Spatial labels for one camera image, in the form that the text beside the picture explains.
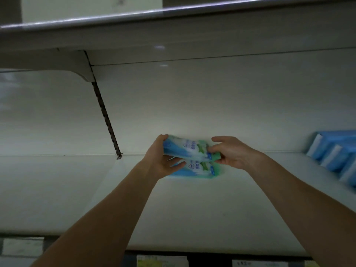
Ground person's left hand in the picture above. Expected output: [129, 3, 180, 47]
[139, 134, 187, 180]

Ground person's right hand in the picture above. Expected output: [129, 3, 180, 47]
[207, 136, 265, 172]

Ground metal store shelving unit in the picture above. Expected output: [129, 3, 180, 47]
[0, 0, 356, 267]

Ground person's right forearm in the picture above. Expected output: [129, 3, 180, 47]
[247, 155, 356, 267]

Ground person's left forearm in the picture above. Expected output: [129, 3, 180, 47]
[30, 164, 162, 267]

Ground blue packaged goods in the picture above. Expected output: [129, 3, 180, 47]
[306, 129, 356, 189]

